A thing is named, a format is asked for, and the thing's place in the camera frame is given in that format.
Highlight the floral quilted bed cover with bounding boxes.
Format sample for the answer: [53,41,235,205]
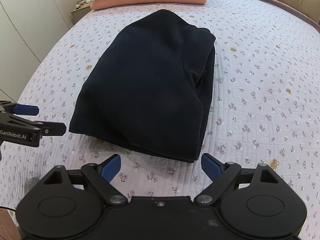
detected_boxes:
[0,0,320,240]

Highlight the white wardrobe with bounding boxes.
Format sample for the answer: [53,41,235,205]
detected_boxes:
[1,0,81,101]

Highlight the beige bedside table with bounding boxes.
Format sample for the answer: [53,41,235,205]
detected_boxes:
[71,4,92,25]

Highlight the navy striped hooded jacket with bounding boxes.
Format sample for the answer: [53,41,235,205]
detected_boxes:
[69,9,215,163]

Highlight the glasses on bedside table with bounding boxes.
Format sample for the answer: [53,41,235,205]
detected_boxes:
[75,0,93,8]

